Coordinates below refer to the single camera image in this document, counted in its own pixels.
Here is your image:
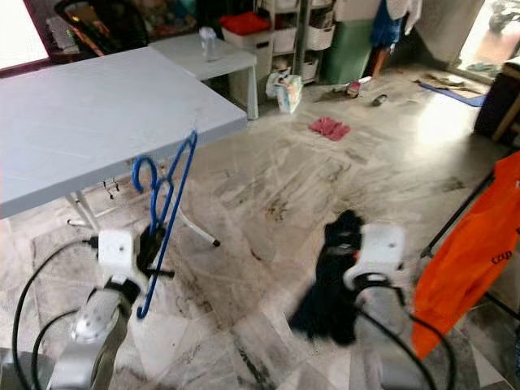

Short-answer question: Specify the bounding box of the clear plastic bottle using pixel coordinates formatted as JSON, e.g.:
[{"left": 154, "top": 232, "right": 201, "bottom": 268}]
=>
[{"left": 199, "top": 26, "right": 220, "bottom": 64}]

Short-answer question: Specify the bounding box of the navy garment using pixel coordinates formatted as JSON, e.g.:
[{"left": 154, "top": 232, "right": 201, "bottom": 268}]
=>
[{"left": 288, "top": 209, "right": 366, "bottom": 346}]

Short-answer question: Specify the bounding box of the white storage shelf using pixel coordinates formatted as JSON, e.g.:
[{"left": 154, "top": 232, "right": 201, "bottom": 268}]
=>
[{"left": 264, "top": 0, "right": 338, "bottom": 84}]

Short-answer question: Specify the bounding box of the green laundry basket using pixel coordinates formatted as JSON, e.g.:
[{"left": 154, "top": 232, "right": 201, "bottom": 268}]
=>
[{"left": 319, "top": 16, "right": 376, "bottom": 85}]

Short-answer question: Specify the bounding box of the black stroller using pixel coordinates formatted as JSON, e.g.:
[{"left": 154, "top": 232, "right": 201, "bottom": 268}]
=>
[{"left": 53, "top": 0, "right": 149, "bottom": 59}]

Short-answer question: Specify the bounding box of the white box red lid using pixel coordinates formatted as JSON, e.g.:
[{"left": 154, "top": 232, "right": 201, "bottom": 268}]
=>
[{"left": 218, "top": 11, "right": 273, "bottom": 58}]

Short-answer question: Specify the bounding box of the royal blue plastic hanger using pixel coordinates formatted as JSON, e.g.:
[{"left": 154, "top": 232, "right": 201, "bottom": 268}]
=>
[{"left": 130, "top": 130, "right": 200, "bottom": 320}]

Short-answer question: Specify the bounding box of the white pink toy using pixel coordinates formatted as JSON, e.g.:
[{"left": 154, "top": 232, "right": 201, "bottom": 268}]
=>
[{"left": 344, "top": 76, "right": 373, "bottom": 98}]

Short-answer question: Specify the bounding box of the orange t-shirt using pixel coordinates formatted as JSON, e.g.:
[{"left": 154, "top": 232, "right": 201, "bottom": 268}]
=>
[{"left": 410, "top": 150, "right": 520, "bottom": 360}]

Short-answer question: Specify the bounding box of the brown floor rag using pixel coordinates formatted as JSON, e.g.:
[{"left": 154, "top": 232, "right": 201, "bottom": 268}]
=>
[{"left": 422, "top": 71, "right": 474, "bottom": 89}]

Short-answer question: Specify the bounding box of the purple armchair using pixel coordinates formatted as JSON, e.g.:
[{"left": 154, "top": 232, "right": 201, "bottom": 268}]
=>
[{"left": 474, "top": 63, "right": 520, "bottom": 147}]

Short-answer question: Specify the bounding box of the blue floor mat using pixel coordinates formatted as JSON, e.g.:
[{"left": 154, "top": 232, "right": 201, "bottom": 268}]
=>
[{"left": 414, "top": 78, "right": 488, "bottom": 108}]

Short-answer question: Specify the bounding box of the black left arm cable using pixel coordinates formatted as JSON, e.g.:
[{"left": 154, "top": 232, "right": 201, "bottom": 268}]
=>
[
  {"left": 35, "top": 307, "right": 82, "bottom": 390},
  {"left": 12, "top": 240, "right": 102, "bottom": 390}
]

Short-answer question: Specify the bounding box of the blue hanging cloth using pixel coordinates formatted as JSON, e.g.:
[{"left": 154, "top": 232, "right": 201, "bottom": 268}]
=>
[{"left": 368, "top": 0, "right": 405, "bottom": 50}]

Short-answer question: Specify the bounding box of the pink floor cloth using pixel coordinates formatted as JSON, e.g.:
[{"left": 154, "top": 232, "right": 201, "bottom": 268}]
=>
[{"left": 308, "top": 116, "right": 352, "bottom": 143}]

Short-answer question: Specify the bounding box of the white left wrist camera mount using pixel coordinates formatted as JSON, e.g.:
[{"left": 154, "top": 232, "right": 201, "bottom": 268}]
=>
[{"left": 97, "top": 228, "right": 141, "bottom": 285}]

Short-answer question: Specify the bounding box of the tissue pack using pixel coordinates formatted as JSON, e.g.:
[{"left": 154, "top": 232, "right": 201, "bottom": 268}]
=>
[{"left": 272, "top": 69, "right": 305, "bottom": 115}]

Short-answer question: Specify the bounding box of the light grey folding table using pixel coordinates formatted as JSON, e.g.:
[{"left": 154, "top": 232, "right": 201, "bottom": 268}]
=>
[{"left": 0, "top": 45, "right": 249, "bottom": 249}]

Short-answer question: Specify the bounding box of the flat screen television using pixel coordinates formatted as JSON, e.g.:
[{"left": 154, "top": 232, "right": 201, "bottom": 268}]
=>
[{"left": 0, "top": 0, "right": 51, "bottom": 72}]

